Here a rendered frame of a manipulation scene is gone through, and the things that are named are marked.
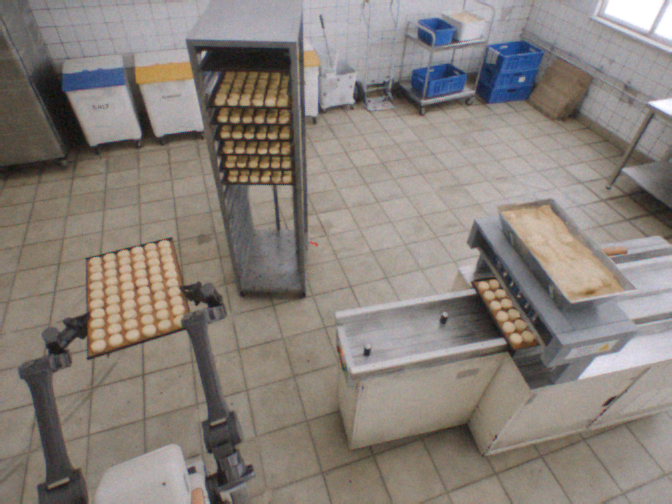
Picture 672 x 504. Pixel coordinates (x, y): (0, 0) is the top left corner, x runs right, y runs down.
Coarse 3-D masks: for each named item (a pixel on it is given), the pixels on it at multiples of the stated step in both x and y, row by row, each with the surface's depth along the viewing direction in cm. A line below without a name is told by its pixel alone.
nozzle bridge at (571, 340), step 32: (480, 224) 201; (480, 256) 224; (512, 256) 187; (512, 288) 191; (544, 288) 174; (544, 320) 163; (576, 320) 163; (608, 320) 163; (544, 352) 166; (576, 352) 162; (608, 352) 169
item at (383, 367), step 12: (636, 312) 202; (648, 312) 202; (660, 312) 203; (456, 348) 185; (468, 348) 186; (480, 348) 186; (492, 348) 189; (504, 348) 191; (396, 360) 181; (408, 360) 181; (420, 360) 181; (432, 360) 184; (444, 360) 186; (360, 372) 177; (372, 372) 179; (384, 372) 182
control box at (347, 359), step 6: (342, 330) 198; (336, 336) 203; (342, 336) 195; (336, 342) 206; (342, 342) 193; (342, 348) 191; (348, 348) 191; (348, 354) 189; (342, 360) 196; (348, 360) 187; (348, 366) 185; (354, 366) 185; (348, 372) 184; (348, 378) 187; (348, 384) 190
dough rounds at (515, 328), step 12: (480, 288) 208; (492, 288) 209; (492, 300) 204; (504, 300) 202; (492, 312) 200; (504, 312) 197; (516, 312) 198; (504, 324) 193; (516, 324) 193; (516, 336) 188; (528, 336) 188; (516, 348) 186
